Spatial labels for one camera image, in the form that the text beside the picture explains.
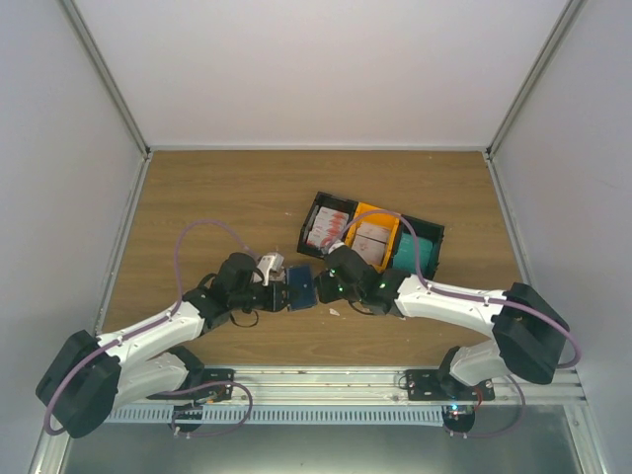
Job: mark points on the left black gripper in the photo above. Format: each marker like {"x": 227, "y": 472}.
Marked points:
{"x": 276, "y": 302}

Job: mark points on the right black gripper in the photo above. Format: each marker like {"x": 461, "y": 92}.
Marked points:
{"x": 326, "y": 295}

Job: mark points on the white pink cards stack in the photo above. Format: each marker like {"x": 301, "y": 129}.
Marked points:
{"x": 370, "y": 242}

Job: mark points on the orange bin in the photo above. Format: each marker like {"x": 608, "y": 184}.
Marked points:
{"x": 389, "y": 220}

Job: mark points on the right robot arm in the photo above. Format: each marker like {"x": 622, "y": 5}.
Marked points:
{"x": 524, "y": 335}

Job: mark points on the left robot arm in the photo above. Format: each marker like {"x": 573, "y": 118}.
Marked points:
{"x": 91, "y": 376}

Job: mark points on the red patterned cards stack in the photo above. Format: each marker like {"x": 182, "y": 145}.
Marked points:
{"x": 327, "y": 224}

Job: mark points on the black bin left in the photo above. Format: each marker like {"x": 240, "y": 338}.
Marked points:
{"x": 326, "y": 200}

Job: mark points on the black bin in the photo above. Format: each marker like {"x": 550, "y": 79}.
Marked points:
{"x": 326, "y": 200}
{"x": 428, "y": 236}

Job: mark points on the black bin right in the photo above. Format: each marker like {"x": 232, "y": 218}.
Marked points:
{"x": 428, "y": 236}

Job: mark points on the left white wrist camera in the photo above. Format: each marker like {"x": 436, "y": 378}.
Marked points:
{"x": 270, "y": 268}

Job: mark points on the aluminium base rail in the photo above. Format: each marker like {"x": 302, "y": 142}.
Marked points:
{"x": 389, "y": 386}

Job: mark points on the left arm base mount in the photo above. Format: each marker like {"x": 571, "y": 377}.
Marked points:
{"x": 189, "y": 407}

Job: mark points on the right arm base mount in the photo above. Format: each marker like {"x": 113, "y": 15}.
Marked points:
{"x": 424, "y": 385}

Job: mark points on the grey slotted cable duct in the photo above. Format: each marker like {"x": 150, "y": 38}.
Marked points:
{"x": 282, "y": 415}

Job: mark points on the left aluminium frame post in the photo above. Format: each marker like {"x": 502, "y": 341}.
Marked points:
{"x": 82, "y": 31}

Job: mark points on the aluminium frame post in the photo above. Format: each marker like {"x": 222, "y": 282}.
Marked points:
{"x": 82, "y": 31}
{"x": 560, "y": 29}

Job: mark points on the right aluminium frame post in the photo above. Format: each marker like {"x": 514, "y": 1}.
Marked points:
{"x": 560, "y": 29}

